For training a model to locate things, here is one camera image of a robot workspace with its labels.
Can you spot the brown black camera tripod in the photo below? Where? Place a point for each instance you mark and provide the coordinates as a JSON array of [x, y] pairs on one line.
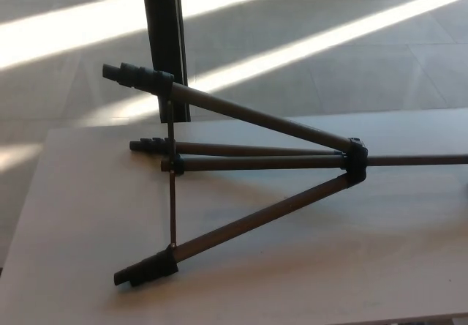
[[256, 111]]

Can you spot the black upright post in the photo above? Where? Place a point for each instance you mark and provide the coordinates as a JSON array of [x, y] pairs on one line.
[[161, 28]]

